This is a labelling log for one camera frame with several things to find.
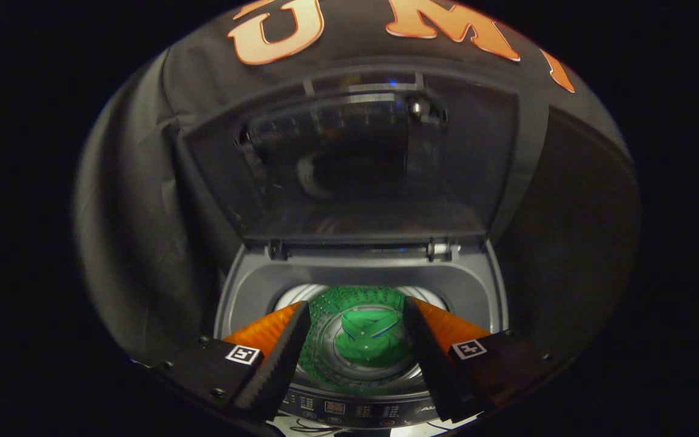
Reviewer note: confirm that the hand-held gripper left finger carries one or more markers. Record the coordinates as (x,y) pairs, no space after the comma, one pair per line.
(280,364)

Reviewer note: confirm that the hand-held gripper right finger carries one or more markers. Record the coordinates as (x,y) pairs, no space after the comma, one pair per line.
(431,364)

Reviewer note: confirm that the green polo shirt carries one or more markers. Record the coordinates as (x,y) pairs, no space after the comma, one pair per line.
(361,346)

